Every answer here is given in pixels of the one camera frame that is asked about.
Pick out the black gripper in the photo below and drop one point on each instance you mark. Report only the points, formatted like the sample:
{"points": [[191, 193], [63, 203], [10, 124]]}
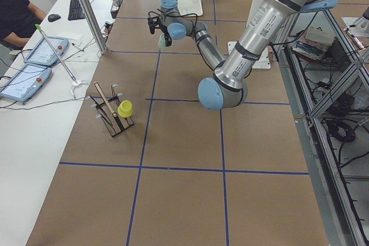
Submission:
{"points": [[166, 36]]}

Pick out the light green cup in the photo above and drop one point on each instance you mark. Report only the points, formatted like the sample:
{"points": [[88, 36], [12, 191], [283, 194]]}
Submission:
{"points": [[162, 42]]}

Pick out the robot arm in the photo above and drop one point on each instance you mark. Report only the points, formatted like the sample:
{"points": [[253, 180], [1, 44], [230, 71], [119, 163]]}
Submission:
{"points": [[227, 88]]}

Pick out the cream bear tray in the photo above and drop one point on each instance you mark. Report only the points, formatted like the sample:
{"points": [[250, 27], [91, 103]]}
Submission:
{"points": [[187, 7]]}

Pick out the metal cup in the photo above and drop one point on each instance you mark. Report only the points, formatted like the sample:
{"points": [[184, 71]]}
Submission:
{"points": [[116, 3]]}

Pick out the yellow cup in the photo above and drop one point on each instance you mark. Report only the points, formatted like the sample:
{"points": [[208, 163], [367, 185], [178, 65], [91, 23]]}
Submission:
{"points": [[125, 109]]}

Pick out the black keyboard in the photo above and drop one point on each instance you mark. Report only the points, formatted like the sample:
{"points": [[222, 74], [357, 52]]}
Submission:
{"points": [[75, 11]]}

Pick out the black computer mouse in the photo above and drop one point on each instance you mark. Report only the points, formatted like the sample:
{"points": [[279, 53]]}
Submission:
{"points": [[53, 17]]}

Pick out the upper teach pendant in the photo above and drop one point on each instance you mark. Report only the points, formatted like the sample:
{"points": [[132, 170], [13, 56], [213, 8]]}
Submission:
{"points": [[42, 53]]}

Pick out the teach pendant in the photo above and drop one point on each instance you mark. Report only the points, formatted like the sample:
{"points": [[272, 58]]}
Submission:
{"points": [[42, 53], [22, 86]]}

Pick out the long metal rod tool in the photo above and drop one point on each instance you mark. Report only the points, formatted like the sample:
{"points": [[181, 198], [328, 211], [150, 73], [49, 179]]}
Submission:
{"points": [[75, 82]]}

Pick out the stack of books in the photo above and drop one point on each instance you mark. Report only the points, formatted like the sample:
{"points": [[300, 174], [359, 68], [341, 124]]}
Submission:
{"points": [[313, 44]]}

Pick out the lower teach pendant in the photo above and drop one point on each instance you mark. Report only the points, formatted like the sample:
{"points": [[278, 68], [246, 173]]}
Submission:
{"points": [[22, 86]]}

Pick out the seated person in black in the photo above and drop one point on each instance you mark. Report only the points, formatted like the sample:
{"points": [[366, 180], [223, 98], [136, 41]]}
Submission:
{"points": [[18, 20]]}

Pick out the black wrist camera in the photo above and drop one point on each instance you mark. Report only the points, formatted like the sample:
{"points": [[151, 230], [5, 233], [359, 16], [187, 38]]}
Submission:
{"points": [[153, 21]]}

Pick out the aluminium frame post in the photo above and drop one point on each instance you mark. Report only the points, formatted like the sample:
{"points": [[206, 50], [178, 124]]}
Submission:
{"points": [[93, 25]]}

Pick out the black wire cup rack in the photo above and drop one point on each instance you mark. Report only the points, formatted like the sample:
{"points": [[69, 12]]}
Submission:
{"points": [[106, 108]]}

